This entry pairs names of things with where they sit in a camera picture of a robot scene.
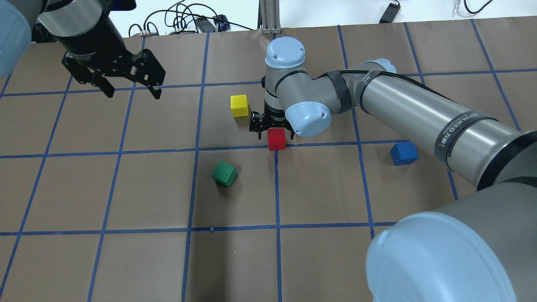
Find black power adapter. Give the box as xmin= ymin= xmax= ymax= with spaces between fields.
xmin=378 ymin=1 xmax=401 ymax=23

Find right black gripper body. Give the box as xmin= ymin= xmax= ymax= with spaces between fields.
xmin=249 ymin=107 xmax=295 ymax=134

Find yellow block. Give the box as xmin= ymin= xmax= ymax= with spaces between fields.
xmin=230 ymin=94 xmax=250 ymax=118

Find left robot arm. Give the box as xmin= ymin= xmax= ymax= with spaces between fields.
xmin=0 ymin=0 xmax=166 ymax=99

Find red block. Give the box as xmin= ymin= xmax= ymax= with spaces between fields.
xmin=267 ymin=128 xmax=287 ymax=151

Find blue block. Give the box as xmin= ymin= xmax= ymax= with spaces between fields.
xmin=390 ymin=141 xmax=420 ymax=166

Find green block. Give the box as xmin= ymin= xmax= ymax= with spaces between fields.
xmin=211 ymin=161 xmax=238 ymax=187

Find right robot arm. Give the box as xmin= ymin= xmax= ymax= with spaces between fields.
xmin=250 ymin=36 xmax=537 ymax=302

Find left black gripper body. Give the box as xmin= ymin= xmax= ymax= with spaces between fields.
xmin=62 ymin=25 xmax=166 ymax=87

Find aluminium frame post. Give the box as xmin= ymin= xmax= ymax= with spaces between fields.
xmin=258 ymin=0 xmax=282 ymax=34

